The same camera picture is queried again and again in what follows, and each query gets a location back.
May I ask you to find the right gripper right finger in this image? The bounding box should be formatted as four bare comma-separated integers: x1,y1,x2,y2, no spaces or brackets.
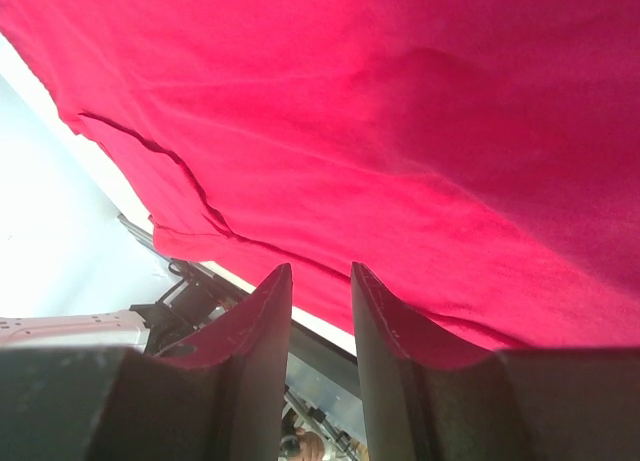
351,263,639,460

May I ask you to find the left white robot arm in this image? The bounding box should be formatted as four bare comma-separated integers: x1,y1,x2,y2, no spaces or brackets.
1,280,236,355

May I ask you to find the aluminium front rail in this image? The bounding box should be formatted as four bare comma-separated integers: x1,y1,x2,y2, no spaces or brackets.
118,214,157,253

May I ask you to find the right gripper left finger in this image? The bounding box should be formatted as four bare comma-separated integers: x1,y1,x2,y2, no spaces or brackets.
1,264,292,460

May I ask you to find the magenta t shirt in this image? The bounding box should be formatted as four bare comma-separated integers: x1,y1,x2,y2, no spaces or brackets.
1,0,639,348

